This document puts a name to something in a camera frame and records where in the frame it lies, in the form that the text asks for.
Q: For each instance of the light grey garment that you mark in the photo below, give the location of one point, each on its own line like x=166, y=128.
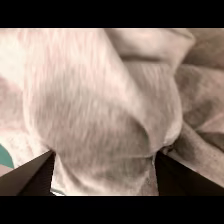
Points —
x=100, y=100

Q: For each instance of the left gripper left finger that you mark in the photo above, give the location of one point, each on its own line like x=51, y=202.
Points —
x=29, y=178

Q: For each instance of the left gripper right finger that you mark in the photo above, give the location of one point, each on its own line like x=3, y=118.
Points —
x=180, y=180

